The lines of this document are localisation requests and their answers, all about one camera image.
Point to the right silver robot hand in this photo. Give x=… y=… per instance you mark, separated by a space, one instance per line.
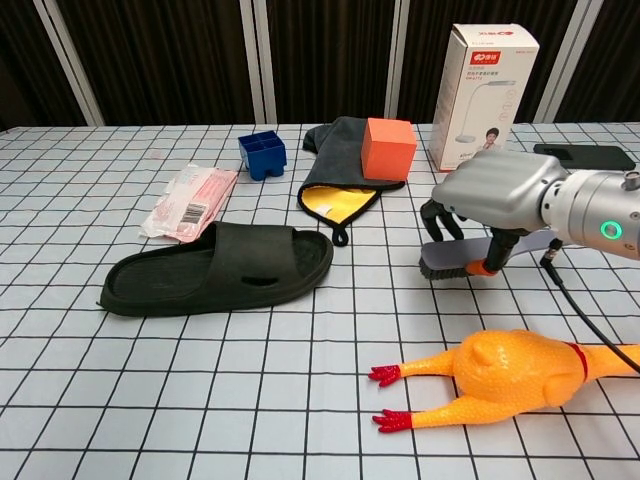
x=500 y=190

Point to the grey cleaning brush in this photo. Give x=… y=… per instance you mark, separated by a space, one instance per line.
x=450 y=252

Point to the black rubber slipper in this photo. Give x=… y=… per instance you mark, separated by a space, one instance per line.
x=165 y=285

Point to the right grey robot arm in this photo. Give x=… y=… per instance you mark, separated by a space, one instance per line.
x=600 y=200

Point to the white desk lamp box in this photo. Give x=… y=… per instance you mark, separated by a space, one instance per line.
x=475 y=100

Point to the black smartphone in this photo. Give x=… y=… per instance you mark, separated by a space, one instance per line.
x=600 y=155

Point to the orange cube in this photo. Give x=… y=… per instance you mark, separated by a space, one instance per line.
x=385 y=155

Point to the grey and yellow cloth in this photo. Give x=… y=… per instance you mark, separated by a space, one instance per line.
x=335 y=160

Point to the yellow rubber chicken toy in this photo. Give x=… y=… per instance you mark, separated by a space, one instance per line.
x=505 y=370

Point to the blue compartment box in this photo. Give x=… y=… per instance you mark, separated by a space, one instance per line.
x=265 y=160

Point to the pink wet wipes packet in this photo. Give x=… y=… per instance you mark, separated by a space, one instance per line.
x=190 y=200

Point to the checkered white tablecloth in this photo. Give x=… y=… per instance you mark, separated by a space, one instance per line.
x=100 y=375

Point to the white screen post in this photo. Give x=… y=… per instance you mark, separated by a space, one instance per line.
x=70 y=65
x=567 y=65
x=257 y=75
x=400 y=60

